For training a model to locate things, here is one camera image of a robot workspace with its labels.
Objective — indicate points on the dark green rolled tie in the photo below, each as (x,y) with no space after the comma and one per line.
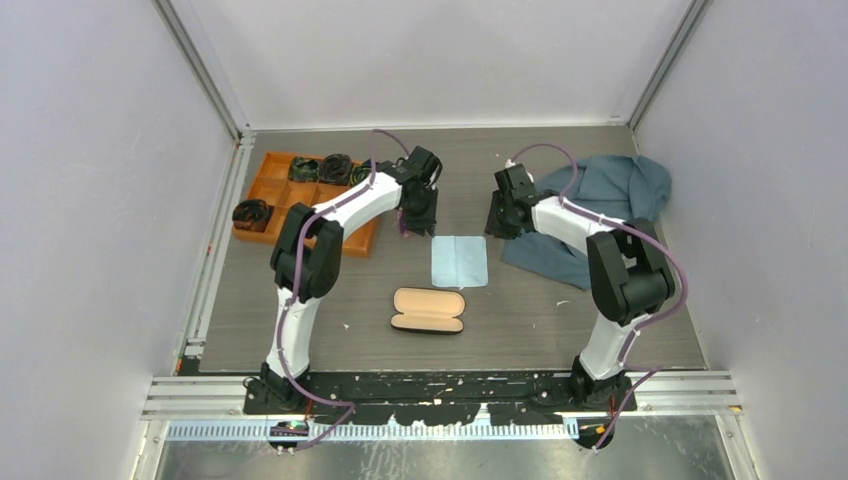
(303,170)

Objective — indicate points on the light blue cleaning cloth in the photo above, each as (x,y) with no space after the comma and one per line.
(459,262)

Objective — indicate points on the purple sunglasses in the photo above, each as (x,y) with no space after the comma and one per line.
(402,225)

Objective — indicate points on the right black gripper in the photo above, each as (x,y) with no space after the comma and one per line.
(494,227)

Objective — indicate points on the black orange rolled tie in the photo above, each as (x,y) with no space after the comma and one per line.
(252,215)

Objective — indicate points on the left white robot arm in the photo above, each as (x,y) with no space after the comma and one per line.
(306,258)

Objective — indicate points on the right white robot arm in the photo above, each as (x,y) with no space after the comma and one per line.
(630,278)

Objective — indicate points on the black glasses case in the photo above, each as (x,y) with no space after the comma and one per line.
(428,311)

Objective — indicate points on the dark brown rolled tie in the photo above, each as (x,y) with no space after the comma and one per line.
(335,169)

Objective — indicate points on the green yellow rolled tie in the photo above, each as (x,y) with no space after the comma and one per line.
(359,173)

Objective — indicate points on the dark teal cloth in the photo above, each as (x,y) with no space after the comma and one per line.
(624,187)

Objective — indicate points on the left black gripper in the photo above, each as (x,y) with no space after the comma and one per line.
(428,222)

